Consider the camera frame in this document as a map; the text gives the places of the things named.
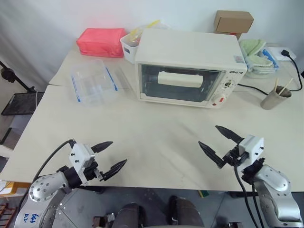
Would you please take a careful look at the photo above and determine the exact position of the clear bag with yellow items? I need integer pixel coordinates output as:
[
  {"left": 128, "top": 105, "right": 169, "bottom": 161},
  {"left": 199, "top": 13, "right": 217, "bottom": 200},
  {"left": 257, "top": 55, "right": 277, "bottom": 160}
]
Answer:
[{"left": 130, "top": 19, "right": 172, "bottom": 46}]

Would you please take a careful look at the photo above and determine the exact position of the white toaster oven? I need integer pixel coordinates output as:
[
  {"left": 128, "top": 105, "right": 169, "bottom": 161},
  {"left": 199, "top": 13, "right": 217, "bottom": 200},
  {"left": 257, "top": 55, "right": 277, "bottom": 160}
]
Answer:
[{"left": 134, "top": 28, "right": 248, "bottom": 109}]

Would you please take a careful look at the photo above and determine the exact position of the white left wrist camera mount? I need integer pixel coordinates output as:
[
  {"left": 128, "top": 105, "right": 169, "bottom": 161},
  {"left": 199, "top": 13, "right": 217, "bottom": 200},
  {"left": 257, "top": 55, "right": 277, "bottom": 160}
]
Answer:
[{"left": 69, "top": 142, "right": 96, "bottom": 186}]

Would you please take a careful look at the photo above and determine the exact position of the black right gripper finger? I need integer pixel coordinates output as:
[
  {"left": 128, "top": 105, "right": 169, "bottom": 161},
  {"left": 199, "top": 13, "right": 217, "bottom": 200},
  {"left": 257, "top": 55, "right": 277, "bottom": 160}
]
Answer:
[
  {"left": 215, "top": 125, "right": 243, "bottom": 144},
  {"left": 198, "top": 141, "right": 227, "bottom": 170}
]

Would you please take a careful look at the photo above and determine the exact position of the white power strip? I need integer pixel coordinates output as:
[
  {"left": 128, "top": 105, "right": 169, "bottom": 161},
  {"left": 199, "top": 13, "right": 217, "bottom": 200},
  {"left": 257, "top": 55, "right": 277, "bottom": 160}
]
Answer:
[{"left": 267, "top": 47, "right": 297, "bottom": 62}]

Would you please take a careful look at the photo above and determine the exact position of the black power cable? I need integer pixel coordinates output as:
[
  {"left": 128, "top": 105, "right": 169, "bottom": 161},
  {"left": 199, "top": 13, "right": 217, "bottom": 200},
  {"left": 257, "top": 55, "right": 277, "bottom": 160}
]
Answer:
[{"left": 237, "top": 49, "right": 304, "bottom": 96}]

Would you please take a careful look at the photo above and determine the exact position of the white plastic basket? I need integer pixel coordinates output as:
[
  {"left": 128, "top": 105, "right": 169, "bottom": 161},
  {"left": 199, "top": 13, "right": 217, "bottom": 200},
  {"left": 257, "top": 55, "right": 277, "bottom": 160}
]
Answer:
[{"left": 120, "top": 32, "right": 143, "bottom": 64}]

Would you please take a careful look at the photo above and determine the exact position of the white oven door handle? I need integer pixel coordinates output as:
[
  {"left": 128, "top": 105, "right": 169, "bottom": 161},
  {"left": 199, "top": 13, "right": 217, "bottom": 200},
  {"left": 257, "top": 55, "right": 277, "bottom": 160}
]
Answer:
[{"left": 158, "top": 71, "right": 204, "bottom": 88}]

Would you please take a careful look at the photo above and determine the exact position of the glass oven door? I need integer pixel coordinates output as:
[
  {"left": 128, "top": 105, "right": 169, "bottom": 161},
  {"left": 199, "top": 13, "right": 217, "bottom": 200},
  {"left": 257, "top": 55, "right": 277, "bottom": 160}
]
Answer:
[{"left": 137, "top": 63, "right": 226, "bottom": 104}]

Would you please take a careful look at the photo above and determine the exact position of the pink plastic box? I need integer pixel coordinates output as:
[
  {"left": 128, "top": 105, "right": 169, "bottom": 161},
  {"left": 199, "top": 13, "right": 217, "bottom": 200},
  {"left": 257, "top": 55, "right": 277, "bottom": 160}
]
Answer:
[{"left": 76, "top": 28, "right": 126, "bottom": 58}]

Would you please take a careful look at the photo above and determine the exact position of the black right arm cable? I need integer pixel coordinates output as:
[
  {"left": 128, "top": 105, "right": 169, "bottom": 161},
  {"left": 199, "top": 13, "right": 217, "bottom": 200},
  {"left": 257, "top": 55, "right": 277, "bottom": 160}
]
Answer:
[{"left": 234, "top": 165, "right": 266, "bottom": 228}]

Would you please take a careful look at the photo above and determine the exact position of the green fluffy cloth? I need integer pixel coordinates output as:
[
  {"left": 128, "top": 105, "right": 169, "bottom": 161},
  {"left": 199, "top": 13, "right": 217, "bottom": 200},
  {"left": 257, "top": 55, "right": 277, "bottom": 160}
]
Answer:
[
  {"left": 238, "top": 39, "right": 266, "bottom": 57},
  {"left": 246, "top": 55, "right": 273, "bottom": 70}
]

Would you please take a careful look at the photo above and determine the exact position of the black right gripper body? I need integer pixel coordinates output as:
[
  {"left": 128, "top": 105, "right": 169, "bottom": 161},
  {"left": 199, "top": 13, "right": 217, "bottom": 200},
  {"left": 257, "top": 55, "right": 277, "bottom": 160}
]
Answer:
[{"left": 222, "top": 143, "right": 249, "bottom": 167}]

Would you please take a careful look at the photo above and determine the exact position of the grey metal cup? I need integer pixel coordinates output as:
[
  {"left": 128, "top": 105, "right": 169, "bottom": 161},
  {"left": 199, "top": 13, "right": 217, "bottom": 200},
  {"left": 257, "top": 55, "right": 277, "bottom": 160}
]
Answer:
[{"left": 260, "top": 87, "right": 292, "bottom": 111}]

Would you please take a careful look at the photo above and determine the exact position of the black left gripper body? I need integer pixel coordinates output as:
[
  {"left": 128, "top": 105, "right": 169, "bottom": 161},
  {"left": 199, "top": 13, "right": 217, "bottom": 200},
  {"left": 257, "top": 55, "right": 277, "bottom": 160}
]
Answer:
[{"left": 83, "top": 159, "right": 106, "bottom": 182}]

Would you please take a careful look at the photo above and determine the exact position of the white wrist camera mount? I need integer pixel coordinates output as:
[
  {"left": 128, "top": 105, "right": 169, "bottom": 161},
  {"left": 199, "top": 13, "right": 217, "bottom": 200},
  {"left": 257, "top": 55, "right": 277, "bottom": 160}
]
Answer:
[
  {"left": 238, "top": 134, "right": 265, "bottom": 164},
  {"left": 69, "top": 142, "right": 96, "bottom": 186}
]

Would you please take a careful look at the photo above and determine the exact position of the black mesh tray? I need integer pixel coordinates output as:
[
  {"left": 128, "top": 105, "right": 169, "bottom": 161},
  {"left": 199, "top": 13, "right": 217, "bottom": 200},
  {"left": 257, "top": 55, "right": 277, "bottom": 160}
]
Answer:
[{"left": 1, "top": 91, "right": 46, "bottom": 116}]

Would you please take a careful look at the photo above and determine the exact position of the dark rounded shape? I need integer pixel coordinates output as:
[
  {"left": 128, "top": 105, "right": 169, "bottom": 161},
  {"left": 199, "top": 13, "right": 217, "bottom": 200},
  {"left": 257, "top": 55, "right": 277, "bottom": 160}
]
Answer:
[
  {"left": 168, "top": 195, "right": 205, "bottom": 228},
  {"left": 117, "top": 202, "right": 141, "bottom": 228}
]

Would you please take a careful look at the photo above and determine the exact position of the brown cardboard box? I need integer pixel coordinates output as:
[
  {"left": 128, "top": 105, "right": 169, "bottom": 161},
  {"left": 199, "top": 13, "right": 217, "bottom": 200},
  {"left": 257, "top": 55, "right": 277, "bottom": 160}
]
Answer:
[{"left": 213, "top": 10, "right": 254, "bottom": 34}]

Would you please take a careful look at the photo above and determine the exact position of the white oven dial knob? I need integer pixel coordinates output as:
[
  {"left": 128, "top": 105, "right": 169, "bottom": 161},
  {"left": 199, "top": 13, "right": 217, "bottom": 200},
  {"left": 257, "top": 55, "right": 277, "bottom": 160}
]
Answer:
[{"left": 222, "top": 79, "right": 235, "bottom": 91}]

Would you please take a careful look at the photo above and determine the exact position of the blue white pack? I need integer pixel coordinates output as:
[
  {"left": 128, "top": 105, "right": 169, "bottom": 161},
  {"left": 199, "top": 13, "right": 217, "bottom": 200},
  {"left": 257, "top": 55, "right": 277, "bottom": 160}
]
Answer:
[{"left": 260, "top": 47, "right": 280, "bottom": 72}]

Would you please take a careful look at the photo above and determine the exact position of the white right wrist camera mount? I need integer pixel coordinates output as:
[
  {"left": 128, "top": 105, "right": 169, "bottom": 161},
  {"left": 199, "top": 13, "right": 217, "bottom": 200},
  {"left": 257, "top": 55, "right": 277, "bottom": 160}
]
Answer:
[{"left": 238, "top": 134, "right": 265, "bottom": 164}]

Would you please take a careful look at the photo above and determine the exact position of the clear container with blue clips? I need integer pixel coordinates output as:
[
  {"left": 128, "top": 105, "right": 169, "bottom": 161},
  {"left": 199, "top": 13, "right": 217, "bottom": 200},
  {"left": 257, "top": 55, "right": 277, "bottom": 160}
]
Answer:
[{"left": 70, "top": 59, "right": 119, "bottom": 108}]

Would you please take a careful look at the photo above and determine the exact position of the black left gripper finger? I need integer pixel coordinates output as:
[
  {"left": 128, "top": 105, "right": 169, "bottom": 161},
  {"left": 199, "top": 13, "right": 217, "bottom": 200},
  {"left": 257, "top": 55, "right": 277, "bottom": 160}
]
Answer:
[
  {"left": 102, "top": 159, "right": 128, "bottom": 182},
  {"left": 91, "top": 141, "right": 114, "bottom": 153}
]

